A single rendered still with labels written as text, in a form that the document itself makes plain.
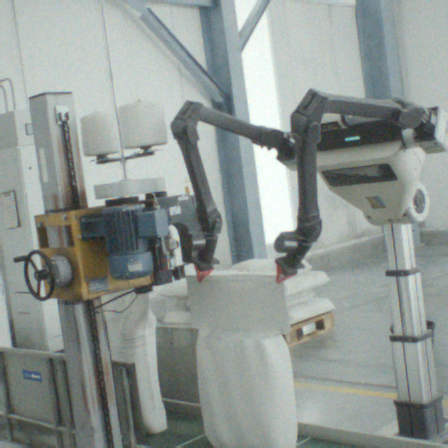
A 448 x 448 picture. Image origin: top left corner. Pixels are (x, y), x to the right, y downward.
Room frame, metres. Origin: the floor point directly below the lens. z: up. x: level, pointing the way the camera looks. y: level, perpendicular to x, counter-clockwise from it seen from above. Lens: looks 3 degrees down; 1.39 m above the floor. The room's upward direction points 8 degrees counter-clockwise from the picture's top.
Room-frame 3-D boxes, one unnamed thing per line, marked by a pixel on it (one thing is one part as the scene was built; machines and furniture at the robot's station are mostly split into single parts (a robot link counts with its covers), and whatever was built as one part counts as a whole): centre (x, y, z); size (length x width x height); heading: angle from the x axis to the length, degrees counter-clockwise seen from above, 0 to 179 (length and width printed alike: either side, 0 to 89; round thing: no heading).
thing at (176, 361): (3.62, 0.39, 0.54); 1.05 x 0.02 x 0.41; 45
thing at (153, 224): (2.62, 0.23, 1.25); 0.10 x 0.08 x 0.12; 160
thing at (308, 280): (6.33, -0.49, 0.44); 0.68 x 0.44 x 0.15; 135
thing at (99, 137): (2.95, 0.41, 1.61); 0.15 x 0.14 x 0.17; 45
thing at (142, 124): (2.77, 0.23, 1.61); 0.17 x 0.17 x 0.17
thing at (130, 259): (2.65, 0.32, 1.21); 0.15 x 0.15 x 0.25
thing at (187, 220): (3.11, 0.26, 1.21); 0.30 x 0.25 x 0.30; 45
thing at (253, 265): (6.49, -0.35, 0.56); 0.67 x 0.43 x 0.15; 45
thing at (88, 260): (2.84, 0.48, 1.18); 0.34 x 0.25 x 0.31; 135
